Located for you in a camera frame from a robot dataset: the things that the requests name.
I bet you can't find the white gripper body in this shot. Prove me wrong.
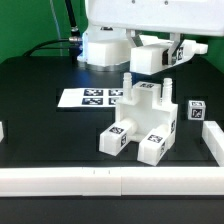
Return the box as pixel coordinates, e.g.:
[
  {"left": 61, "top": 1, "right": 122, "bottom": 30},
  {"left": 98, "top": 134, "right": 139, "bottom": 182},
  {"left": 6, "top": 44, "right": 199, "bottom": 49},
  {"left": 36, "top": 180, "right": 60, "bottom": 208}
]
[{"left": 85, "top": 0, "right": 224, "bottom": 36}]

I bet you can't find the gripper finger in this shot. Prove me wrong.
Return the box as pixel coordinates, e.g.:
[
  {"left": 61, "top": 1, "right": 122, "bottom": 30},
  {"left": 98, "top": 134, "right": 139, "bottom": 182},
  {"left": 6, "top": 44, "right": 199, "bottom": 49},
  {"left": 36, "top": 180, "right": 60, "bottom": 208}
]
[
  {"left": 167, "top": 33, "right": 181, "bottom": 65},
  {"left": 126, "top": 29, "right": 143, "bottom": 48}
]

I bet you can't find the white tagged cube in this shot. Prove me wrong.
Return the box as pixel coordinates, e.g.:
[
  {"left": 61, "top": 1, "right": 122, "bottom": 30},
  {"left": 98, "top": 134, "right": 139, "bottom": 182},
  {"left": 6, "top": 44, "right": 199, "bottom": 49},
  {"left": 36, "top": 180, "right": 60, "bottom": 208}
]
[{"left": 188, "top": 100, "right": 206, "bottom": 120}]

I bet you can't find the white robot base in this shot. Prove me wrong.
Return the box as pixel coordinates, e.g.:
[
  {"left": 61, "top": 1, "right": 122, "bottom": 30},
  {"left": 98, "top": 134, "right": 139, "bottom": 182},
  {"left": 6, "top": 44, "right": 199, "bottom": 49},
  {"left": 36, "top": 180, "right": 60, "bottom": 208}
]
[{"left": 77, "top": 24, "right": 131, "bottom": 71}]

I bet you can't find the black cable with connector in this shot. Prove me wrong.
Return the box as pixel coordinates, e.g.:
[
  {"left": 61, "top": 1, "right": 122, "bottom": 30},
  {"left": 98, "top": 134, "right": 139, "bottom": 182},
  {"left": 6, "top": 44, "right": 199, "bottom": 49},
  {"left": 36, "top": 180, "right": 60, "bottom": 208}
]
[{"left": 21, "top": 0, "right": 84, "bottom": 58}]

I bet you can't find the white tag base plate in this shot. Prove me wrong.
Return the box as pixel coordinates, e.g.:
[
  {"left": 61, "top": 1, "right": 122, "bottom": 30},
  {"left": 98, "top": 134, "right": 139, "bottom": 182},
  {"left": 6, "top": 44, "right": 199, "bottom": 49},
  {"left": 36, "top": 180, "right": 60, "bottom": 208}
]
[{"left": 58, "top": 88, "right": 123, "bottom": 108}]

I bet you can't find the white right fence rail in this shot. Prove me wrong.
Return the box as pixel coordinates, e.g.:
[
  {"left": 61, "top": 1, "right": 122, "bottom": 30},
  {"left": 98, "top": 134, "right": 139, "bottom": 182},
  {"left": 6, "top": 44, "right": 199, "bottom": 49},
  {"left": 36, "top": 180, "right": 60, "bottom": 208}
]
[{"left": 202, "top": 121, "right": 224, "bottom": 167}]

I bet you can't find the white fence rail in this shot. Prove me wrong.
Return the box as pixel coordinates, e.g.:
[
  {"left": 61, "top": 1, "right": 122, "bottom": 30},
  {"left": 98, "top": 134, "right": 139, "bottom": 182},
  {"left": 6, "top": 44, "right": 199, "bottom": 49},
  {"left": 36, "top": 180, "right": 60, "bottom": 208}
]
[
  {"left": 0, "top": 121, "right": 4, "bottom": 142},
  {"left": 202, "top": 121, "right": 224, "bottom": 167},
  {"left": 0, "top": 167, "right": 224, "bottom": 197}
]

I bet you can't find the white front fence rail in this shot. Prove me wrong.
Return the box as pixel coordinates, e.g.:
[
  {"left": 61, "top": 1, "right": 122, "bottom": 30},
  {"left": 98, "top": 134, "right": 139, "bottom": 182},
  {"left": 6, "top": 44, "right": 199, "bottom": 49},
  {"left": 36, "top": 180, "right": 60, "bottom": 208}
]
[{"left": 0, "top": 167, "right": 224, "bottom": 197}]

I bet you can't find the white left fence rail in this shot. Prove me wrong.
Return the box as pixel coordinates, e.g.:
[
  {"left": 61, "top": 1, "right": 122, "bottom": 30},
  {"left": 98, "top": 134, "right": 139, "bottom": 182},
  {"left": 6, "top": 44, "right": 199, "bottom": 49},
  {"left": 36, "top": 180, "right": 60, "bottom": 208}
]
[{"left": 0, "top": 121, "right": 4, "bottom": 142}]

